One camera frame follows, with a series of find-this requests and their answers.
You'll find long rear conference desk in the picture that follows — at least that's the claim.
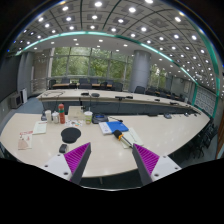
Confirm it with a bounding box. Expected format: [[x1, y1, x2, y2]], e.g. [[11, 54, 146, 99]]
[[37, 89, 200, 116]]

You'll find grey round pillar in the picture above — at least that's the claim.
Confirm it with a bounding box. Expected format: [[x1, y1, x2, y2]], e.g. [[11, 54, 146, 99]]
[[129, 50, 151, 92]]

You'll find black round mouse pad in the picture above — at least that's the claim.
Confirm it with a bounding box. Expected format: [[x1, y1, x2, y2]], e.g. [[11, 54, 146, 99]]
[[61, 127, 81, 144]]

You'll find red orange bottle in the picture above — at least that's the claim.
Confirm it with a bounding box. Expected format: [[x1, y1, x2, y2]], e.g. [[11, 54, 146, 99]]
[[58, 104, 65, 124]]

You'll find black conference phone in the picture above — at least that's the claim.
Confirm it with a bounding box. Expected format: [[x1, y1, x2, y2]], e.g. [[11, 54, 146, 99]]
[[92, 114, 109, 124]]

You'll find red white leaflet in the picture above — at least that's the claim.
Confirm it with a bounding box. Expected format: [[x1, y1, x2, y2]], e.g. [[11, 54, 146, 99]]
[[18, 131, 33, 150]]

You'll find blue folder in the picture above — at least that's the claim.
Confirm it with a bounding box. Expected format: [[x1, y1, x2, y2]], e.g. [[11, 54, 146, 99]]
[[107, 121, 128, 132]]

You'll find green label paper cup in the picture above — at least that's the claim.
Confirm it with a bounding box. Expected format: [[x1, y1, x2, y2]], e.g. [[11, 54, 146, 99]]
[[84, 111, 93, 124]]

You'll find white green paper sheet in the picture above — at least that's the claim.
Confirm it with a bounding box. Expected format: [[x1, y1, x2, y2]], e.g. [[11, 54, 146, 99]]
[[33, 121, 47, 135]]

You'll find white jar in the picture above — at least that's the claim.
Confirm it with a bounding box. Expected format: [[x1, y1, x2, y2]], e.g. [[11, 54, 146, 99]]
[[52, 111, 59, 124]]

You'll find yellow black handled tool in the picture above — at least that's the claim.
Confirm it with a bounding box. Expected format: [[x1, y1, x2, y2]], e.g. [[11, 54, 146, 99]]
[[113, 130, 132, 147]]

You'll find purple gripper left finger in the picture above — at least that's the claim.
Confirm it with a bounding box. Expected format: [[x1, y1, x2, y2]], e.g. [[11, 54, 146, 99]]
[[43, 142, 92, 186]]

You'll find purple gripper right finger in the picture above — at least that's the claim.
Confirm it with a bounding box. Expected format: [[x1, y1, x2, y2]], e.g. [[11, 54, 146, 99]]
[[131, 143, 182, 186]]

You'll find beige cardboard box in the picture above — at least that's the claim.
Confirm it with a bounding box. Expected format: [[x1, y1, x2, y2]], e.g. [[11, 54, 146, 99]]
[[68, 106, 85, 120]]

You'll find black computer mouse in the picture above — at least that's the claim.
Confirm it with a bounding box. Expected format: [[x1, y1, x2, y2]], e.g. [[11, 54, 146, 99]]
[[59, 144, 68, 154]]

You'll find white paper cup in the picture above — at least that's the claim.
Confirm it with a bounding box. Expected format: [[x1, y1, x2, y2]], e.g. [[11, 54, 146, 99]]
[[45, 110, 52, 122]]

